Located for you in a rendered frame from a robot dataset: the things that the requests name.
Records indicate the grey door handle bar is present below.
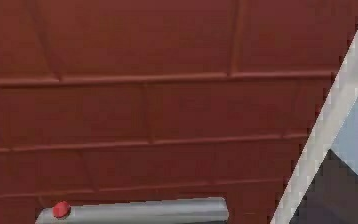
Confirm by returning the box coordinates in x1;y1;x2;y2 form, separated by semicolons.
35;196;230;224

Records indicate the red-brown panelled room door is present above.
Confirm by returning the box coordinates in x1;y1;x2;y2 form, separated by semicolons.
0;0;358;224

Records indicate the red round door knob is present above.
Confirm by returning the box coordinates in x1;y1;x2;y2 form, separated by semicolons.
52;200;72;220

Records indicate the white door frame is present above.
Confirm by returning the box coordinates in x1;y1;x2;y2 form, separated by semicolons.
270;2;358;224

